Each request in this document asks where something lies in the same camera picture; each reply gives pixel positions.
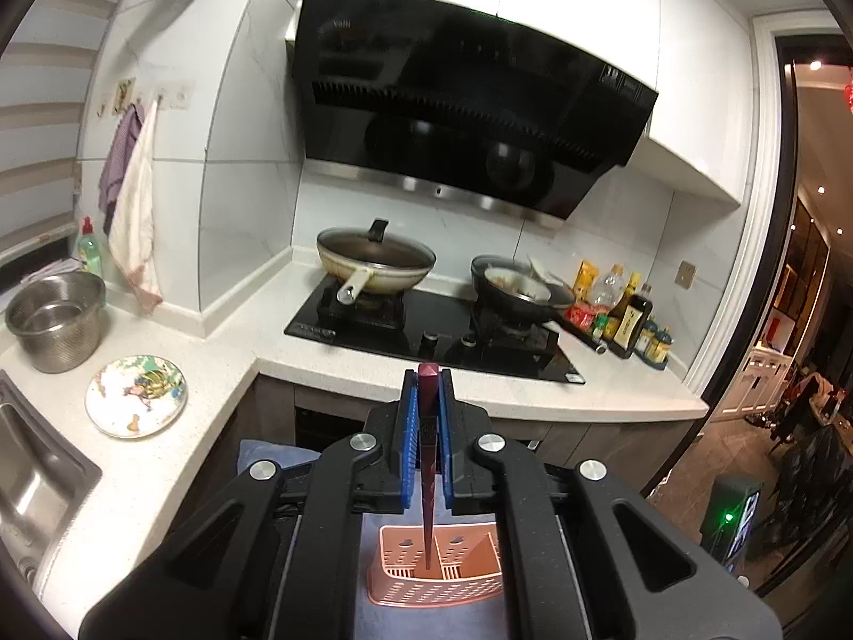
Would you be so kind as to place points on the dark soy sauce bottle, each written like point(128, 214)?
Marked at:
point(636, 313)

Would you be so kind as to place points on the steel sink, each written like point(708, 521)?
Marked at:
point(45, 481)

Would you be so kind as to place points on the black gas stove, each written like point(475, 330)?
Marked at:
point(426, 327)

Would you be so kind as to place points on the decorated ceramic plate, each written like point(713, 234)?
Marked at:
point(135, 397)

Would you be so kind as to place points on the seasoning jar rack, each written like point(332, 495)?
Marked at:
point(654, 344)

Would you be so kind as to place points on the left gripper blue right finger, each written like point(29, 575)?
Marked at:
point(445, 443)

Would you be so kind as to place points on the black range hood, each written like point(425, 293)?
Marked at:
point(473, 104)

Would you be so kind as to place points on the white pink hanging towel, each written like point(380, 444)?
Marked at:
point(132, 234)

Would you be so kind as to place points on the green dish soap bottle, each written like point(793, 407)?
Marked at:
point(88, 249)

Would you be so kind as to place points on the clear oil bottle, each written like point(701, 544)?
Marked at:
point(608, 290)

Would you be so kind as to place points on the small green spice bottle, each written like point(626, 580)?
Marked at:
point(599, 326)

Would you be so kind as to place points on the purple hanging cloth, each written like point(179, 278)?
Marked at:
point(117, 160)

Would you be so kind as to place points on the yellow snack bag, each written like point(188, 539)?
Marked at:
point(586, 277)

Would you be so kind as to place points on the wall power outlet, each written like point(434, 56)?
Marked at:
point(685, 275)

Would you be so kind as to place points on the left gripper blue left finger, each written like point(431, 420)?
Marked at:
point(409, 420)

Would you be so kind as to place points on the black frying pan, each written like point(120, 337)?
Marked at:
point(519, 297)

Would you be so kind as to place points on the dark maroon chopstick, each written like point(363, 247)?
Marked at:
point(428, 408)

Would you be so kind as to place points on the cream wok with lid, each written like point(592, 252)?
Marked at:
point(372, 261)

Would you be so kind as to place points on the blue-grey plush mat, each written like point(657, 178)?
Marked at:
point(353, 575)

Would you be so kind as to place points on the stainless steel pot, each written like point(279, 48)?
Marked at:
point(58, 320)

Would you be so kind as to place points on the pink perforated utensil basket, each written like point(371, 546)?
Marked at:
point(466, 567)

